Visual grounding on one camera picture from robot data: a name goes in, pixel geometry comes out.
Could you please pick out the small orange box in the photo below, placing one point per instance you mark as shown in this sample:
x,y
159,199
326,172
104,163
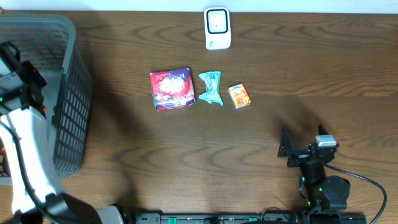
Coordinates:
x,y
239,96

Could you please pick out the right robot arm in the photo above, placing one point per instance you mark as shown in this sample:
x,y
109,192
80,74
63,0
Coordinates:
x,y
325,193

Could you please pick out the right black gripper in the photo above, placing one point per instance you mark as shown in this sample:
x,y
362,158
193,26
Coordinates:
x,y
286,149

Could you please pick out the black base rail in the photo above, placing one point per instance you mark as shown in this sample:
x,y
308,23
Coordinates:
x,y
270,217

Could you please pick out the grey plastic mesh basket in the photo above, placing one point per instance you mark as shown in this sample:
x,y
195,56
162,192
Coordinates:
x,y
48,42

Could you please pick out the teal snack wrapper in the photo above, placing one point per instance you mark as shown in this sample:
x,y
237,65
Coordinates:
x,y
212,83

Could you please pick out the white barcode scanner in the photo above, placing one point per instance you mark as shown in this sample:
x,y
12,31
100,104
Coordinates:
x,y
217,28

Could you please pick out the red purple snack pack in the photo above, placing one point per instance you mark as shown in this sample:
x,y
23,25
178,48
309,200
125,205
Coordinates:
x,y
172,89

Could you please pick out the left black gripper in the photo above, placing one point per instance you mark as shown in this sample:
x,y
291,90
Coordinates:
x,y
34,83

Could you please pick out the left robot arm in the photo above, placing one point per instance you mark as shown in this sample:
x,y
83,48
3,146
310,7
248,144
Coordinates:
x,y
37,191

